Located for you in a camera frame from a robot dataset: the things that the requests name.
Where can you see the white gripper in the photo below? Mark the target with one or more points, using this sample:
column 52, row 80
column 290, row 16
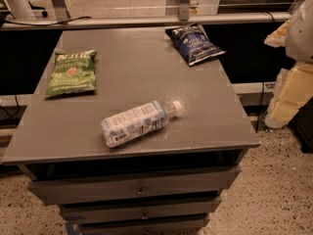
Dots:
column 300, row 36

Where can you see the blue label plastic bottle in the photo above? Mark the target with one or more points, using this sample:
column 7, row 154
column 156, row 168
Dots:
column 139, row 121

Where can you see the green jalapeno chip bag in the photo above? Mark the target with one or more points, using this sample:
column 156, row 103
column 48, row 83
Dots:
column 72, row 73

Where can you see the blue chip bag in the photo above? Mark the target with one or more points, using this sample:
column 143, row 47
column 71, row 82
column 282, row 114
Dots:
column 192, row 44

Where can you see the grey drawer cabinet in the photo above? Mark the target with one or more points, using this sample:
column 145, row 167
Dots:
column 183, row 167

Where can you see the top drawer knob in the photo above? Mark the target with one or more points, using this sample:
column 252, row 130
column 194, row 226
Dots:
column 140, row 192

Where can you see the drawer knob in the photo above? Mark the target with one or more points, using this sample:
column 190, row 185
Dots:
column 140, row 192
column 144, row 216

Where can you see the middle drawer knob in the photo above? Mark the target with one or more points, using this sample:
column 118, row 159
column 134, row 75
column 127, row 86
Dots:
column 144, row 216

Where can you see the white pipe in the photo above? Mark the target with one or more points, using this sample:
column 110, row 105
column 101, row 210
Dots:
column 21, row 9

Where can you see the metal guard rail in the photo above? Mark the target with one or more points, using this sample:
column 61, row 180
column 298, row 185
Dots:
column 168, row 21

